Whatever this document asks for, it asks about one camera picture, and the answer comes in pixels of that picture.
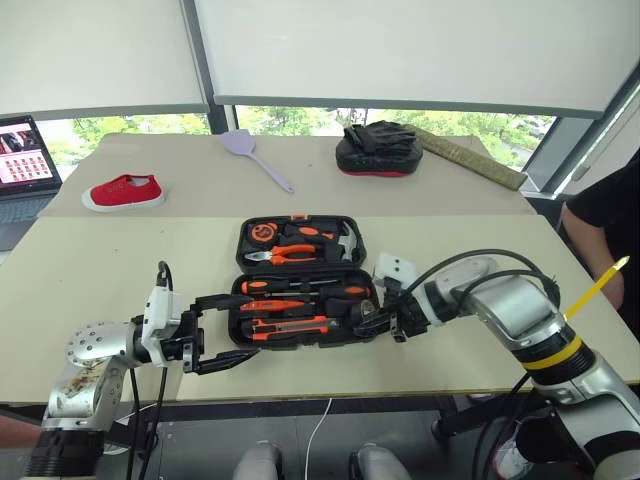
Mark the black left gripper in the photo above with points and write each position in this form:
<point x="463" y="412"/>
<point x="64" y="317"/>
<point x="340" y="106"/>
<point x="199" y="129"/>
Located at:
<point x="192" y="340"/>

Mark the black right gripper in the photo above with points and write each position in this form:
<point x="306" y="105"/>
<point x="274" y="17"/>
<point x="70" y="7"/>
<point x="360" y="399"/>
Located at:
<point x="410" y="320"/>

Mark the black screwdriver orange end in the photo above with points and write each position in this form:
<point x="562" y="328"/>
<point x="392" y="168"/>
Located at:
<point x="345" y="292"/>

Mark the orange voltage tester pen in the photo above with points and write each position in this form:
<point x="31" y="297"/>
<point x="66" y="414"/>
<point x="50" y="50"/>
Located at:
<point x="270" y="305"/>

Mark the orange black utility knife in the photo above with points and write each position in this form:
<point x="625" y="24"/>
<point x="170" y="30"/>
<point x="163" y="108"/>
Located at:
<point x="285" y="329"/>

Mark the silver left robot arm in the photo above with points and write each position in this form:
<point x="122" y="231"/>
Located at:
<point x="95" y="360"/>

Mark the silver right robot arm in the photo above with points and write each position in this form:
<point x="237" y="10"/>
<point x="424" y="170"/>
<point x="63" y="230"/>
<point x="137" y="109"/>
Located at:
<point x="525" y="310"/>

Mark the black tool case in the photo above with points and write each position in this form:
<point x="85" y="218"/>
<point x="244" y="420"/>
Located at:
<point x="300" y="272"/>

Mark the orange black tape measure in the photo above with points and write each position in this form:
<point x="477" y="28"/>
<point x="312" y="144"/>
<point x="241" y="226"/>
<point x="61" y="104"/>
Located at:
<point x="262" y="233"/>

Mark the grey rounded shape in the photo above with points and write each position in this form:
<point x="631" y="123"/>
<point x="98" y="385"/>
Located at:
<point x="257" y="462"/>
<point x="380" y="462"/>

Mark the black red punching pad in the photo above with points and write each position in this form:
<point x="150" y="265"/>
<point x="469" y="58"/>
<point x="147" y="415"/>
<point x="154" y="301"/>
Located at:
<point x="377" y="160"/>

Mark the red canvas shoe white sole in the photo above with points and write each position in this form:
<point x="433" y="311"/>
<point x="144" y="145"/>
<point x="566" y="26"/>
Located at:
<point x="125" y="192"/>

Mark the lilac silicone spatula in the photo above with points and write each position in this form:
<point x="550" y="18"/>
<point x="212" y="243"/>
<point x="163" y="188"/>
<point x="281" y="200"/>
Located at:
<point x="242" y="142"/>

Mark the long olive brown strip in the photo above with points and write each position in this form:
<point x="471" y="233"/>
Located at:
<point x="470" y="157"/>

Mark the black gloves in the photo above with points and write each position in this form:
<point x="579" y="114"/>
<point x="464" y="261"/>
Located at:
<point x="382" y="132"/>

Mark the yellow stick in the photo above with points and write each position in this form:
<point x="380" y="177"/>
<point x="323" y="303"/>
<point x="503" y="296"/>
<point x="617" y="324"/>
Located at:
<point x="595" y="289"/>

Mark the open laptop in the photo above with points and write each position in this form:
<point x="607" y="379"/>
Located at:
<point x="22" y="165"/>

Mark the person in black shirt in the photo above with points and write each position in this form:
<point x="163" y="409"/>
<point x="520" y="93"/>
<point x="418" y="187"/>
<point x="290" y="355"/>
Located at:
<point x="610" y="210"/>

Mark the white roller blind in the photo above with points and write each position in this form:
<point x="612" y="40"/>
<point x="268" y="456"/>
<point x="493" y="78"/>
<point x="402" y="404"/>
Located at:
<point x="410" y="50"/>
<point x="95" y="50"/>

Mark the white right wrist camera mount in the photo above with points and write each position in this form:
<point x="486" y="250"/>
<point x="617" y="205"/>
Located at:
<point x="395" y="267"/>

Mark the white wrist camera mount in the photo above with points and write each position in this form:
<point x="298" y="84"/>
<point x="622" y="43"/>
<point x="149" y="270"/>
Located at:
<point x="160" y="320"/>
<point x="395" y="267"/>

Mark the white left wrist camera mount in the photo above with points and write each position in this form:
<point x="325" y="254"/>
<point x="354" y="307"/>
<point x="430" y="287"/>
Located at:
<point x="160" y="320"/>

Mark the grey window frame post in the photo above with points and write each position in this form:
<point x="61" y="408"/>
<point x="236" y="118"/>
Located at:
<point x="212" y="100"/>

